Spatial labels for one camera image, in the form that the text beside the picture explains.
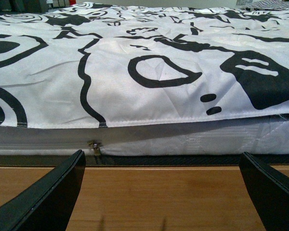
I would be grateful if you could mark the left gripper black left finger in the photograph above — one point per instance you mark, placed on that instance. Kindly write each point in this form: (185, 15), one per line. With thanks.
(47, 204)

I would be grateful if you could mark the black and white patterned quilt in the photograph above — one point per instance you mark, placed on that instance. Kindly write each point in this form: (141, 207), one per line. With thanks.
(93, 65)

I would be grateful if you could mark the white mattress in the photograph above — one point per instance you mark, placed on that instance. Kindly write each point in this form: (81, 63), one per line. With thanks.
(259, 135)

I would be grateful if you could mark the wooden bed frame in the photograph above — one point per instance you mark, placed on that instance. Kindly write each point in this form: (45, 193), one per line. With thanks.
(147, 193)

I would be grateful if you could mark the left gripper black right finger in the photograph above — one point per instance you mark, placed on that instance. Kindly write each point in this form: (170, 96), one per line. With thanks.
(268, 189)

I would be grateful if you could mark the metal zipper pull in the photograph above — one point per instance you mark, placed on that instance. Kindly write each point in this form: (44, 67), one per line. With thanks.
(94, 147)

